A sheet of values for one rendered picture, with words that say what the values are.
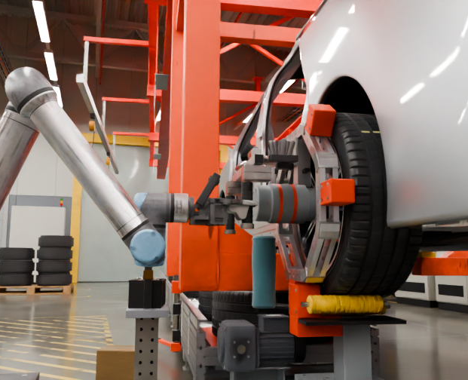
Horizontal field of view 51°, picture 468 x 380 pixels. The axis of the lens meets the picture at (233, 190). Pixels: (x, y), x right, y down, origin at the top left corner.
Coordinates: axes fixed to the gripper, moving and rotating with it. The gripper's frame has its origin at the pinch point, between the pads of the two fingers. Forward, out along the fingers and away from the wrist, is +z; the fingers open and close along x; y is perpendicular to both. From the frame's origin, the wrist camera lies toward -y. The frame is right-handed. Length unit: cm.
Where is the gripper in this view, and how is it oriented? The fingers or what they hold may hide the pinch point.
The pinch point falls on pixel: (252, 203)
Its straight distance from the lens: 154.4
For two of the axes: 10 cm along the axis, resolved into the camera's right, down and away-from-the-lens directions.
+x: 1.7, -1.4, -9.8
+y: 0.0, 9.9, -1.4
